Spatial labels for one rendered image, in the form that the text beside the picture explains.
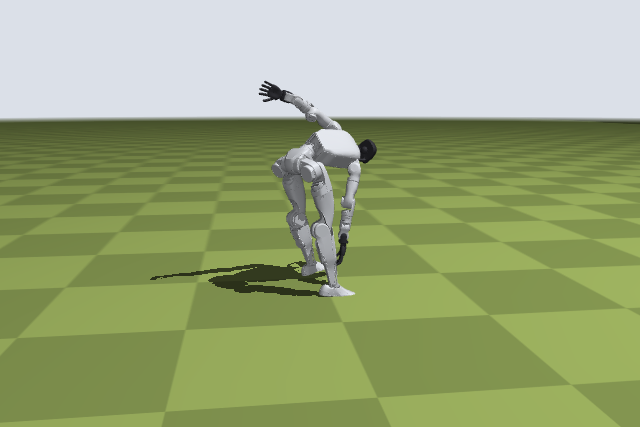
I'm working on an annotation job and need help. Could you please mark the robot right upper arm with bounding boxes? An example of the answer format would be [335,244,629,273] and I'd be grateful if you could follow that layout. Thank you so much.
[341,159,361,209]

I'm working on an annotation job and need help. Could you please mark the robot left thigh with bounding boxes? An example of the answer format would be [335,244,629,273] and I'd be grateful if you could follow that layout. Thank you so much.
[272,156,306,228]

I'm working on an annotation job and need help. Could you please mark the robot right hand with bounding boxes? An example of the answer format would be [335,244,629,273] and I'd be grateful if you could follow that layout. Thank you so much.
[336,233,348,266]

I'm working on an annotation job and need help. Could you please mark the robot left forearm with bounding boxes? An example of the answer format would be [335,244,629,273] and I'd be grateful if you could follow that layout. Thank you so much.
[284,93,314,113]

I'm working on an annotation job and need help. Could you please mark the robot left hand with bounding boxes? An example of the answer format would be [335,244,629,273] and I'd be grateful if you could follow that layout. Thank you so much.
[259,81,292,103]

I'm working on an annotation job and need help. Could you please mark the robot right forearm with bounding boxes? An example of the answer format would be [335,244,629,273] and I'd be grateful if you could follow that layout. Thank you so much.
[338,198,355,240]

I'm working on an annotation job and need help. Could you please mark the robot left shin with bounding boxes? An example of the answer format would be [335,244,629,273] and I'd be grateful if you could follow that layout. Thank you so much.
[286,211,317,266]

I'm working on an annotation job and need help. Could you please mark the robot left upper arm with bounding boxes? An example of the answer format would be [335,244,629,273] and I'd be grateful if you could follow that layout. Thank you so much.
[305,107,342,130]

